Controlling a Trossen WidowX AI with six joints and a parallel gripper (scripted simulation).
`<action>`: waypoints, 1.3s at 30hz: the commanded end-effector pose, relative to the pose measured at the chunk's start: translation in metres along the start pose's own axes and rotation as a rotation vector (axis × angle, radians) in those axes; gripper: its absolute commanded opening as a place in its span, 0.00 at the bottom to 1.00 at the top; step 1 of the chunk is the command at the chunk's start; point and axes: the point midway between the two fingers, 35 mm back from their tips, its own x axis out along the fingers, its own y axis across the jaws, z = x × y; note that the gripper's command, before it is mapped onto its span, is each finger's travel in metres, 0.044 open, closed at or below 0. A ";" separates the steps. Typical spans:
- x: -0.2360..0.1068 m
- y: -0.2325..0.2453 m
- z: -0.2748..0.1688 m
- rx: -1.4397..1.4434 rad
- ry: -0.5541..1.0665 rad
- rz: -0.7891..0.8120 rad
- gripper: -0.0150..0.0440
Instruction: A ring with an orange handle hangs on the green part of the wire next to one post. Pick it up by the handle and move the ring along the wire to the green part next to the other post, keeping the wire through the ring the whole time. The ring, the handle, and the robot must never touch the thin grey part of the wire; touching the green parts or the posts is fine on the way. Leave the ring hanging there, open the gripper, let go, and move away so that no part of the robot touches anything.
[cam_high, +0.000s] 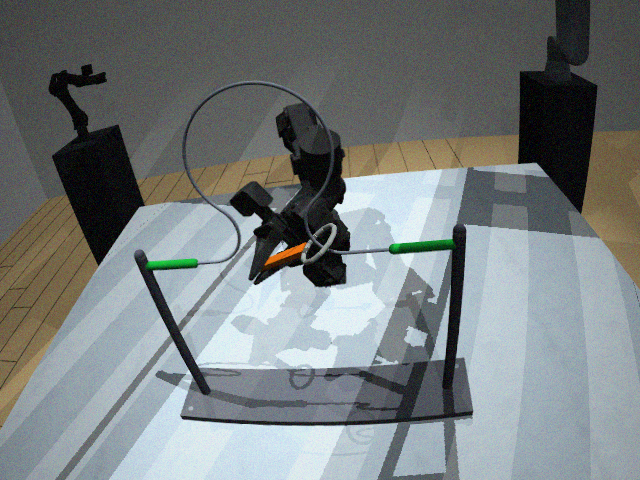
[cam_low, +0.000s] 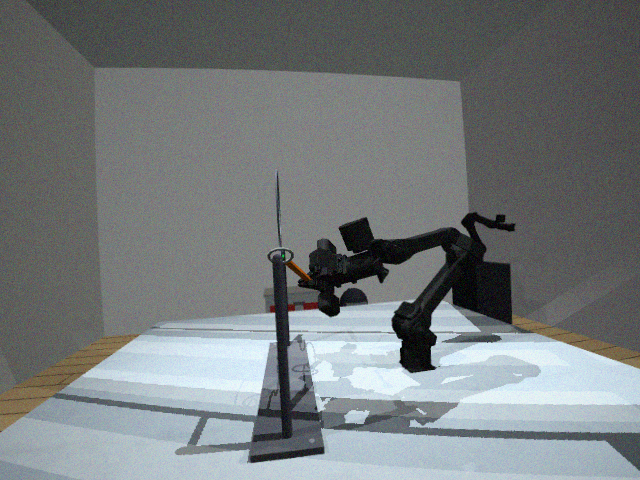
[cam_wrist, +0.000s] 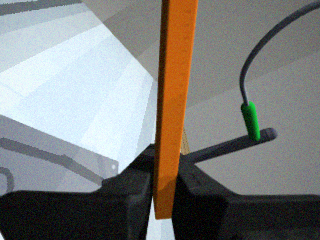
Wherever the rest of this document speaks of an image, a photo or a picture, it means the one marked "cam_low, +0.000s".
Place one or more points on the orange handle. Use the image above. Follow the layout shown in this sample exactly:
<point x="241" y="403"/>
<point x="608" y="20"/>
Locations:
<point x="291" y="264"/>

